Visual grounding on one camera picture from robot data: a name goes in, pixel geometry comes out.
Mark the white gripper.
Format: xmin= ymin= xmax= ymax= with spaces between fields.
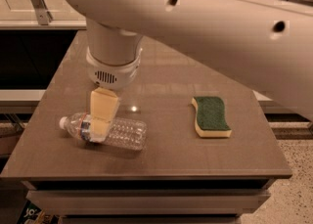
xmin=86 ymin=48 xmax=142 ymax=143

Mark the clear plastic water bottle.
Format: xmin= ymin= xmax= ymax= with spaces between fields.
xmin=59 ymin=112 xmax=147 ymax=151

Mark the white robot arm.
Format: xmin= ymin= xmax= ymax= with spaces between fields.
xmin=66 ymin=0 xmax=313 ymax=119

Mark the grey table drawer front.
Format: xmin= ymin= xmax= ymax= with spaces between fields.
xmin=27 ymin=190 xmax=270 ymax=215

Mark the green yellow sponge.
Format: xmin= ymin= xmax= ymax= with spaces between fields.
xmin=192 ymin=96 xmax=232 ymax=138

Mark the left metal rail bracket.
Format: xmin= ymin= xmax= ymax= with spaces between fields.
xmin=30 ymin=0 xmax=53 ymax=25

